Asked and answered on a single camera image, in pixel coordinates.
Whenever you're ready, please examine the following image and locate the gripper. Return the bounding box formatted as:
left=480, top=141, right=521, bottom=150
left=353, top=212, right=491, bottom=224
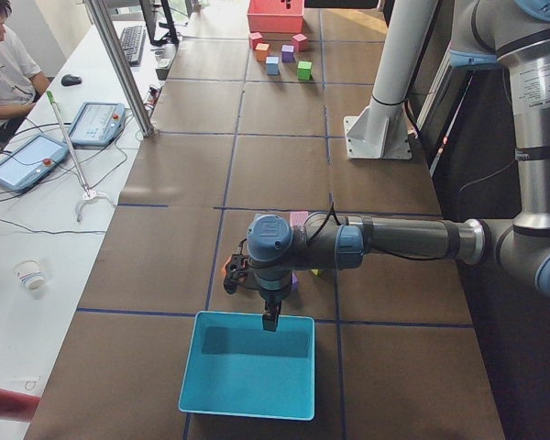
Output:
left=261, top=290, right=284, bottom=332

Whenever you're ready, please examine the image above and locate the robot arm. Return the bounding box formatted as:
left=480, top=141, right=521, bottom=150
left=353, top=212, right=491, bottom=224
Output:
left=223, top=1, right=550, bottom=331

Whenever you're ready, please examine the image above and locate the purple block left side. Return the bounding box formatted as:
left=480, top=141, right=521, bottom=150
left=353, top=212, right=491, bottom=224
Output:
left=291, top=271, right=299, bottom=293

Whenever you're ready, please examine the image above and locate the purple block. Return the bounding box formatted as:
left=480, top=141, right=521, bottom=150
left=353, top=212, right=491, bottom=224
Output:
left=291, top=271, right=299, bottom=293
left=280, top=44, right=295, bottom=63

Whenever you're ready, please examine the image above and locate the blue plastic bin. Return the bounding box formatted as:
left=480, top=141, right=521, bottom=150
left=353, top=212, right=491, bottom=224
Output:
left=178, top=311, right=315, bottom=421

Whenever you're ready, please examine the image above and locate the pink block left side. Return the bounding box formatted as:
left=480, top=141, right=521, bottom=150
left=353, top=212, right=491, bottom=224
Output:
left=290, top=211, right=310, bottom=226

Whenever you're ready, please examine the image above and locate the reacher grabber stick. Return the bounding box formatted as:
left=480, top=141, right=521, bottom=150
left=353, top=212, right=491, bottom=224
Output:
left=46, top=91, right=116, bottom=223

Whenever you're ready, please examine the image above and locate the paper cup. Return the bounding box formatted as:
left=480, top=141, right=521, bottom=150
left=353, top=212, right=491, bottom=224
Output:
left=13, top=259, right=46, bottom=291

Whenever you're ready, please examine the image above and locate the green block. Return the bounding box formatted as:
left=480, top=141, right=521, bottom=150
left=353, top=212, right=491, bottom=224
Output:
left=296, top=60, right=313, bottom=82

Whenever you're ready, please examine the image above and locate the far teach pendant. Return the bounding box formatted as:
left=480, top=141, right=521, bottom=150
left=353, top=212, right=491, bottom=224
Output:
left=68, top=102, right=126, bottom=149

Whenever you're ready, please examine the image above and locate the teach pendant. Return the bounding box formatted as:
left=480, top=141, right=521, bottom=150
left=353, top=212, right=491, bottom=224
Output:
left=68, top=102, right=126, bottom=149
left=0, top=134, right=69, bottom=193

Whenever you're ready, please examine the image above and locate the purple block right side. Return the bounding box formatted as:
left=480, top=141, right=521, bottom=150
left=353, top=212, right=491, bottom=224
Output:
left=280, top=44, right=295, bottom=63

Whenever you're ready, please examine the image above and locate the orange block right side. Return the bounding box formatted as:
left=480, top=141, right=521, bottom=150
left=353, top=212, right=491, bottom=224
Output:
left=254, top=43, right=270, bottom=62

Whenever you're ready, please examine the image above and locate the magenta block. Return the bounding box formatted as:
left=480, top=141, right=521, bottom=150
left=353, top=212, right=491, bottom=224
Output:
left=291, top=33, right=309, bottom=53

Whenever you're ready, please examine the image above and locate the near teach pendant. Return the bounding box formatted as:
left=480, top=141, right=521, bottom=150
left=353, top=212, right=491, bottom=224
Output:
left=0, top=134, right=69, bottom=193

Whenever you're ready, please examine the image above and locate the red bottle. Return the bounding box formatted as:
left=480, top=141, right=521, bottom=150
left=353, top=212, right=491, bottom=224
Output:
left=0, top=389, right=40, bottom=422

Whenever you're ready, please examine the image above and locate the red block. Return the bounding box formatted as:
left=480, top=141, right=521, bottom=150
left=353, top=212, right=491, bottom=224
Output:
left=248, top=32, right=263, bottom=50

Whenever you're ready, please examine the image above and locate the red plastic bin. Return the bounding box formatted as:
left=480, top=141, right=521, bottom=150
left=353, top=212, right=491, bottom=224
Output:
left=247, top=0, right=304, bottom=34

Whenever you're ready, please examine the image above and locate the black keyboard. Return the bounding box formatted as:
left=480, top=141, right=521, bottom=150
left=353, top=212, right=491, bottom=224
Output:
left=119, top=25, right=145, bottom=66

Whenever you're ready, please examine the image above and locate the black computer mouse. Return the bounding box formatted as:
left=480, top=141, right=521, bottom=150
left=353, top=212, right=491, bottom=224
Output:
left=60, top=74, right=83, bottom=87

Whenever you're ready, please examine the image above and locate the monitor stand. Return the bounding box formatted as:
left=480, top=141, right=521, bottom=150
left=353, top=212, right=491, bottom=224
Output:
left=139, top=0, right=180, bottom=47

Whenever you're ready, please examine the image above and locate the person in white shirt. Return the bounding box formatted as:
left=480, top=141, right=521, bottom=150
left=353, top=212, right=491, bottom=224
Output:
left=0, top=1, right=50, bottom=145

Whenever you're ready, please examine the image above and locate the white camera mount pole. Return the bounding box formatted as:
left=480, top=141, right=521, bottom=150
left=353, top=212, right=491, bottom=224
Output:
left=344, top=0, right=438, bottom=160

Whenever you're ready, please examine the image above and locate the aluminium frame post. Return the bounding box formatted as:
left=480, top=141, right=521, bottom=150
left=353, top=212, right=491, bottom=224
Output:
left=84, top=0, right=154, bottom=138

